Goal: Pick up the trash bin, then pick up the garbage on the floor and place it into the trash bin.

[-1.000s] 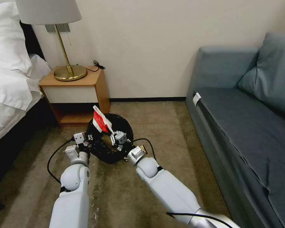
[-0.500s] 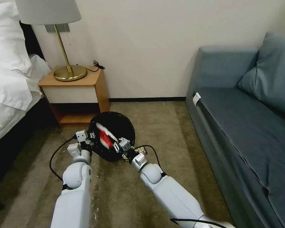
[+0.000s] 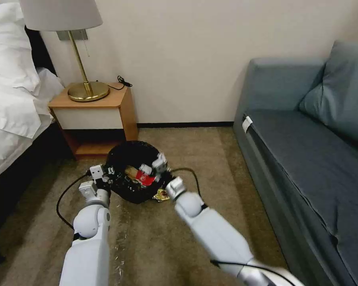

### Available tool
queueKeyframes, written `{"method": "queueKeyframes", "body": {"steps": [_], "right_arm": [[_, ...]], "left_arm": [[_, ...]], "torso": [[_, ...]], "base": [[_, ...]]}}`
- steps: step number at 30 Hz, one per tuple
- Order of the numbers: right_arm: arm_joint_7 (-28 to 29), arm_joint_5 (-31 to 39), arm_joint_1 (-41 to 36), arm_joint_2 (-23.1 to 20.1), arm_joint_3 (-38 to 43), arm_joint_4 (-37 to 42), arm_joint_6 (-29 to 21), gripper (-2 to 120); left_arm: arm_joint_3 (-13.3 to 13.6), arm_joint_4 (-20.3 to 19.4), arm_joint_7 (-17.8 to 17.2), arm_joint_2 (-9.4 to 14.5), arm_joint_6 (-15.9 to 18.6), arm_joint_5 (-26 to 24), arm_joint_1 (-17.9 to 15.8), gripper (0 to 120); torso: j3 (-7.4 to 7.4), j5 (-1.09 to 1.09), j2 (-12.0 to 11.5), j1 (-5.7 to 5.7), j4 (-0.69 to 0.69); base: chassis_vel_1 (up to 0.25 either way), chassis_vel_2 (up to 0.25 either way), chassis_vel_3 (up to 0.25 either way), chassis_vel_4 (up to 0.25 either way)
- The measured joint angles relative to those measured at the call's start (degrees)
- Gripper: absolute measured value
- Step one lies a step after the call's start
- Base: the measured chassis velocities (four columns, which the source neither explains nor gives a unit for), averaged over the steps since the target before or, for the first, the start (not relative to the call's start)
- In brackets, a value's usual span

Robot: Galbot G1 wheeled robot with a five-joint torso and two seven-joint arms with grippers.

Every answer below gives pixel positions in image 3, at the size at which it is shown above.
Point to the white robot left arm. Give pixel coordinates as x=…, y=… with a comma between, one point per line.
x=86, y=247

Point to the white duvet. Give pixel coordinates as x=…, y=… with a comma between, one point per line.
x=15, y=119

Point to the blue-grey sofa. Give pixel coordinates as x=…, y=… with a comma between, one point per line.
x=301, y=166

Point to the white pillow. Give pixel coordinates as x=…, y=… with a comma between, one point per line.
x=9, y=53

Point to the black mesh trash bin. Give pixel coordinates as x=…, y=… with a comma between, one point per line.
x=131, y=155

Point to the yellow crumpled wrapper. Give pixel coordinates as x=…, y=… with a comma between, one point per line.
x=161, y=195

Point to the brown paper trash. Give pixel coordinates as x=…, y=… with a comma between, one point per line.
x=132, y=172

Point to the white sofa tag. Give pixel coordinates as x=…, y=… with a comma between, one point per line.
x=247, y=124

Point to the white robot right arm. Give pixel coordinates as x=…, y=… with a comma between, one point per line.
x=214, y=229

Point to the dark headboard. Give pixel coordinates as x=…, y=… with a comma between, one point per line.
x=41, y=53

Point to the red snack packet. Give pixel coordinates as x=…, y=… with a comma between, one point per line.
x=145, y=179

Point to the dark baseboard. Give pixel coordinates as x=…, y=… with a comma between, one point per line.
x=185, y=124

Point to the brass lamp with white shade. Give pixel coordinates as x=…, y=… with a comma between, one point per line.
x=88, y=92

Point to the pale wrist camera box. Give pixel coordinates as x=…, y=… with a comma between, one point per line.
x=96, y=172
x=159, y=165

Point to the wooden nightstand with white drawer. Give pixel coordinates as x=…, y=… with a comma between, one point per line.
x=91, y=117

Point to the blue-grey sofa cushion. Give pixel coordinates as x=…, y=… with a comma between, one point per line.
x=343, y=89

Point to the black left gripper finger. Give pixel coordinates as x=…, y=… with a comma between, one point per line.
x=111, y=170

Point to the grey wall plate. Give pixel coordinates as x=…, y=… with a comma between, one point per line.
x=64, y=35

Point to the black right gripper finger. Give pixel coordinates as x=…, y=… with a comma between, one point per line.
x=161, y=155
x=146, y=169

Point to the dark bed base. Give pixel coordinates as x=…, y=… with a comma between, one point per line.
x=21, y=184

